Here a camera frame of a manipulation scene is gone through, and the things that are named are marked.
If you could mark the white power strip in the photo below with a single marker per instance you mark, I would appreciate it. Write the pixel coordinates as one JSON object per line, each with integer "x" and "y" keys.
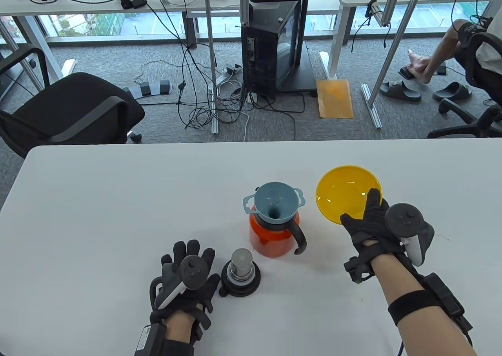
{"x": 225, "y": 75}

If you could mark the person's left forearm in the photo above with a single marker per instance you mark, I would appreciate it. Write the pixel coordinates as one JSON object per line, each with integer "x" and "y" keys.
{"x": 178, "y": 326}

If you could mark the black right hand controller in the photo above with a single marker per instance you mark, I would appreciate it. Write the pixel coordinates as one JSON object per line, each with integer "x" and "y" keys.
{"x": 404, "y": 218}

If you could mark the black slipper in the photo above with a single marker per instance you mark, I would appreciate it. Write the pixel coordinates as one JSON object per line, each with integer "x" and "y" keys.
{"x": 400, "y": 90}
{"x": 453, "y": 92}

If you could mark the orange hot water kettle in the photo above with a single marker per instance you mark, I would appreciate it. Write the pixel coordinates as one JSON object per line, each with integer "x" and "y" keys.
{"x": 270, "y": 238}

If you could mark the orange floor mat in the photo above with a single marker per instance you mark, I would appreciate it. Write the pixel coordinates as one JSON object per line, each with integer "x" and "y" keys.
{"x": 334, "y": 99}

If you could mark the black left wrist camera band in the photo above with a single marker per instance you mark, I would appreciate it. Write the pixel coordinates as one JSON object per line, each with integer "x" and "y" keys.
{"x": 151, "y": 340}

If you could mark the black kettle lid steel stopper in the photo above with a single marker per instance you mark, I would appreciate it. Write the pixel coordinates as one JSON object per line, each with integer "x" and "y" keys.
{"x": 240, "y": 273}

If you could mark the black hand controller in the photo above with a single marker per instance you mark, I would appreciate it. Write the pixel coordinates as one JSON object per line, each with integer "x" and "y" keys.
{"x": 404, "y": 218}
{"x": 192, "y": 271}

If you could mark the black right wrist camera band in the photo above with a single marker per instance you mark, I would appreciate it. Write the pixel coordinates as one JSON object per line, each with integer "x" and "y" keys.
{"x": 415, "y": 305}

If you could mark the person's right forearm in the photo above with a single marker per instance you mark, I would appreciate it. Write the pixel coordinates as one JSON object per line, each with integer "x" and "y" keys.
{"x": 431, "y": 332}

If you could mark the yellow plastic bowl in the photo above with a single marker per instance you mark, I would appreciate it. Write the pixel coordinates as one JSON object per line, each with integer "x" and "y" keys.
{"x": 341, "y": 191}

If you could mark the black foot pedal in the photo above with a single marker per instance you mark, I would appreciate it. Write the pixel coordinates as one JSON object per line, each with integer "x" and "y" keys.
{"x": 404, "y": 73}

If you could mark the black wrist camera band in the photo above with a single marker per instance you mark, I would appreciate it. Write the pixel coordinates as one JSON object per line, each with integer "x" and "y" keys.
{"x": 151, "y": 340}
{"x": 415, "y": 305}

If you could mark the person's left hand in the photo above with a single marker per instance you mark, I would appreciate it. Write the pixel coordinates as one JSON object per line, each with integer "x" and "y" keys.
{"x": 211, "y": 287}

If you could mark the black computer tower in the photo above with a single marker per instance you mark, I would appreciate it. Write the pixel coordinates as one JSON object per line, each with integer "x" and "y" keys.
{"x": 262, "y": 50}

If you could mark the black left hand controller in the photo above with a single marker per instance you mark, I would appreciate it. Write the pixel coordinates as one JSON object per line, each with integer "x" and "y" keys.
{"x": 192, "y": 271}

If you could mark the aluminium frame post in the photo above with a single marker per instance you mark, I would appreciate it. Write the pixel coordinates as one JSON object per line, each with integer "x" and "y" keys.
{"x": 210, "y": 58}
{"x": 388, "y": 58}

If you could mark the black power adapter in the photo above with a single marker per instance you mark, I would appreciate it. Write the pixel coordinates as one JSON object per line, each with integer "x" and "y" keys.
{"x": 131, "y": 1}

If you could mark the person's right hand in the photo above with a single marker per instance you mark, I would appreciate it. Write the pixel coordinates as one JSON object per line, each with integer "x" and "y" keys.
{"x": 368, "y": 226}

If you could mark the blue plastic funnel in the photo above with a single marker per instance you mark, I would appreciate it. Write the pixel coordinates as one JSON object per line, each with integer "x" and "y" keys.
{"x": 274, "y": 199}

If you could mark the black office chair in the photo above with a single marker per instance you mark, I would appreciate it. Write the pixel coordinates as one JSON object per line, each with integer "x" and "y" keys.
{"x": 78, "y": 109}
{"x": 466, "y": 122}

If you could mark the grey foot pedals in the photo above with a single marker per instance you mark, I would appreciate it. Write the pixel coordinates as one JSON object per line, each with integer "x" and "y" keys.
{"x": 151, "y": 88}

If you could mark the black rolling stand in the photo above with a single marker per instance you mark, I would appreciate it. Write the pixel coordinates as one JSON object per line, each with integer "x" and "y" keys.
{"x": 306, "y": 77}

